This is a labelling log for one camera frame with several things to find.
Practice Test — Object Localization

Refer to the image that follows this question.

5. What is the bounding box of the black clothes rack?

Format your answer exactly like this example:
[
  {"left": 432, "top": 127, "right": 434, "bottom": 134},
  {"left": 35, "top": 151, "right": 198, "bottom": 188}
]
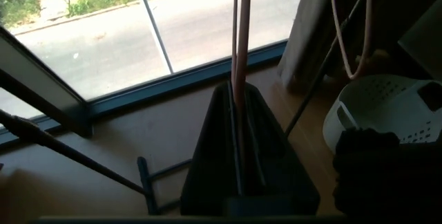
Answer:
[{"left": 0, "top": 0, "right": 367, "bottom": 217}]

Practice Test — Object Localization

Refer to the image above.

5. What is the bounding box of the white laundry basket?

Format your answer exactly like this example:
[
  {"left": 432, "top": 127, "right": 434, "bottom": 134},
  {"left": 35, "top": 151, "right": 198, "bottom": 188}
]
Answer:
[{"left": 322, "top": 74, "right": 442, "bottom": 155}]

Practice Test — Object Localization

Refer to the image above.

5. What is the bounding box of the black garment with white cords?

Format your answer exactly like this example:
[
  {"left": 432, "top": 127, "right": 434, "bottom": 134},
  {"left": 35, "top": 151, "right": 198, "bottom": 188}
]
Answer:
[{"left": 332, "top": 128, "right": 442, "bottom": 218}]

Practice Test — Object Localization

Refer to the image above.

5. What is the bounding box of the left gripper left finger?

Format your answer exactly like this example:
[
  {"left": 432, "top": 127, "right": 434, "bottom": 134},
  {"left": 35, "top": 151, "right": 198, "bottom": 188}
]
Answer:
[{"left": 179, "top": 80, "right": 242, "bottom": 217}]

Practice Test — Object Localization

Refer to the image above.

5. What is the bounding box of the brown curtain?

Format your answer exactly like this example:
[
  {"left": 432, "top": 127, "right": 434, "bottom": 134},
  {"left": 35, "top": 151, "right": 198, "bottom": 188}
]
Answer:
[{"left": 277, "top": 0, "right": 442, "bottom": 92}]

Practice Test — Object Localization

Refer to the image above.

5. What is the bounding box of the window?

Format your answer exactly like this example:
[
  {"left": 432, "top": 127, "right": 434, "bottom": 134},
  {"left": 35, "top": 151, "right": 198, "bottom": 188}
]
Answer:
[{"left": 0, "top": 0, "right": 310, "bottom": 145}]

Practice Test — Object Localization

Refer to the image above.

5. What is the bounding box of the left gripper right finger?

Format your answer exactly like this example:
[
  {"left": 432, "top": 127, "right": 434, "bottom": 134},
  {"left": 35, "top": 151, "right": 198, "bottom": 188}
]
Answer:
[{"left": 240, "top": 81, "right": 321, "bottom": 217}]

